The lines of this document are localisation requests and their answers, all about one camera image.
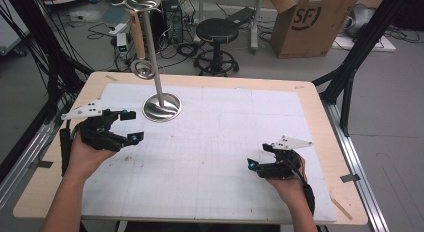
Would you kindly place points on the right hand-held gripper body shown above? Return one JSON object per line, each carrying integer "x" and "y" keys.
{"x": 283, "y": 162}

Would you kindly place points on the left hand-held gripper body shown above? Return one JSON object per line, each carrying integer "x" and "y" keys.
{"x": 96, "y": 132}

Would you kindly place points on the person's right hand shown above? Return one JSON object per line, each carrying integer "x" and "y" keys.
{"x": 290, "y": 188}

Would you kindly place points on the person's left hand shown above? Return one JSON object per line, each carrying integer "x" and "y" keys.
{"x": 86, "y": 162}

